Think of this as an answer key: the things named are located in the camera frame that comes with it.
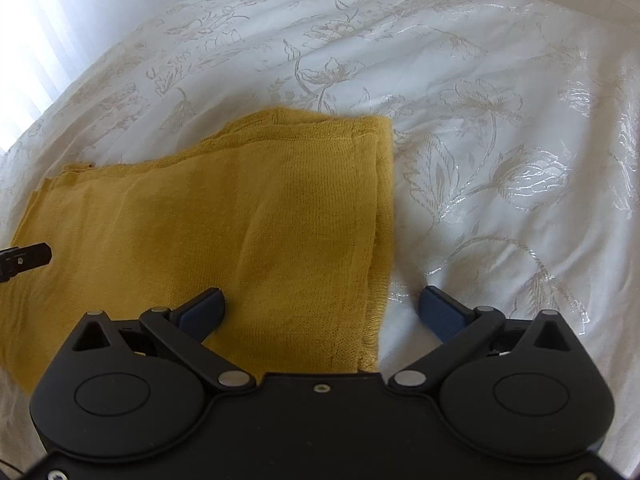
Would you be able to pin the white floral bedspread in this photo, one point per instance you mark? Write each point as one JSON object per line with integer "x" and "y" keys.
{"x": 516, "y": 130}

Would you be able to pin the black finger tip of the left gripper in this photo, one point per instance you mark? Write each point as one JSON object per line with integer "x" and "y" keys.
{"x": 16, "y": 260}

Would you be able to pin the mustard yellow knit sweater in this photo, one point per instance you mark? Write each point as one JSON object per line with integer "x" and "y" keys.
{"x": 290, "y": 213}

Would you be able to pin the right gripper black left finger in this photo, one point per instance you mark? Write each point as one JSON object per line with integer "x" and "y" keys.
{"x": 182, "y": 332}

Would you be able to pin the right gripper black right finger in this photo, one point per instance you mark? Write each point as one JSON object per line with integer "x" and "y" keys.
{"x": 461, "y": 332}

